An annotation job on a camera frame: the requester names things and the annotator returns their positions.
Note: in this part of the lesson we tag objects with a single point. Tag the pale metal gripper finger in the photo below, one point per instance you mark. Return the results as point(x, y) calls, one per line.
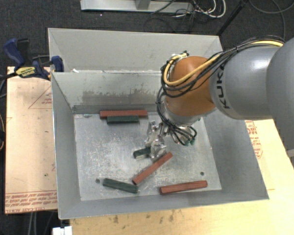
point(163, 150)
point(154, 152)

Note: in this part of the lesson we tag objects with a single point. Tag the dark green flat block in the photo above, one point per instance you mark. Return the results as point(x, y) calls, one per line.
point(120, 185)
point(141, 153)
point(122, 120)

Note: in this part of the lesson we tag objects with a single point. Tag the red-brown flat block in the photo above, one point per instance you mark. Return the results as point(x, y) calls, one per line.
point(123, 112)
point(183, 187)
point(150, 169)

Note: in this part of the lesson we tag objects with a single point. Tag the grey metal bin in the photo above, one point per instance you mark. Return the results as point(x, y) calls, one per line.
point(112, 141)

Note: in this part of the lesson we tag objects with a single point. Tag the brown cardboard board, red print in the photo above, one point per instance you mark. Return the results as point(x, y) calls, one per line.
point(29, 136)

